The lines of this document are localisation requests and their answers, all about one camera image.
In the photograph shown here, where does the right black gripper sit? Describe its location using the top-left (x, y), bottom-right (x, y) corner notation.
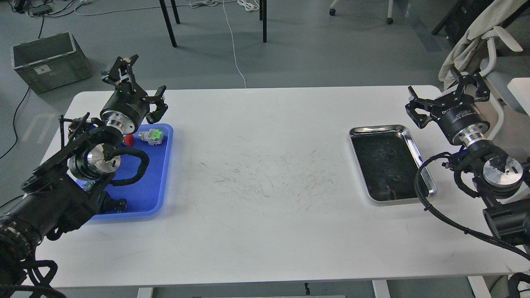
top-left (405, 65), bottom-right (490, 145)

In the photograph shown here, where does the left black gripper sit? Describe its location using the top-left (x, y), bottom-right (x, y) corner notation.
top-left (100, 54), bottom-right (168, 134)

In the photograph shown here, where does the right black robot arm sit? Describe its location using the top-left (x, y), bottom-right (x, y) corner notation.
top-left (405, 67), bottom-right (530, 259)

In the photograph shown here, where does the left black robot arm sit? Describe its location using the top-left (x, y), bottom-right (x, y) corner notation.
top-left (0, 55), bottom-right (168, 298)

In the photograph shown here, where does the grey green connector part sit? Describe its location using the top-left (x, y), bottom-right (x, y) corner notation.
top-left (137, 128), bottom-right (164, 146)

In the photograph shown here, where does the white chair with cloth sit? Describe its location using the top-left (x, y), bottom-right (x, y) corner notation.
top-left (438, 0), bottom-right (530, 141)

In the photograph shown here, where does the silver metal tray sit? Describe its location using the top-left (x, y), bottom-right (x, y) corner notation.
top-left (349, 124), bottom-right (424, 206)

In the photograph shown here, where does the black table leg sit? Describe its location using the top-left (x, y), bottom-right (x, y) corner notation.
top-left (159, 0), bottom-right (181, 48)
top-left (258, 0), bottom-right (267, 43)

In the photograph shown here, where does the grey plastic crate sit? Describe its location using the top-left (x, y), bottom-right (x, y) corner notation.
top-left (11, 33), bottom-right (92, 94)

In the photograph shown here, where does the blue plastic tray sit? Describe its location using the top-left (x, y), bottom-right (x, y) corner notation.
top-left (91, 124), bottom-right (173, 222)

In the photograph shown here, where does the black table leg right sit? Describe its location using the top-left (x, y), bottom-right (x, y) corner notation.
top-left (258, 0), bottom-right (267, 43)

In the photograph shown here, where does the red push button switch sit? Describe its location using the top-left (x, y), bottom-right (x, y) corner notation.
top-left (122, 134), bottom-right (135, 147)

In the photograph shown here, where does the white floor cable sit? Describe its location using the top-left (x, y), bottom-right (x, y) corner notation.
top-left (222, 0), bottom-right (248, 89)

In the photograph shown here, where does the black switch part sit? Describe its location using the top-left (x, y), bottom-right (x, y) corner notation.
top-left (98, 192), bottom-right (127, 214)

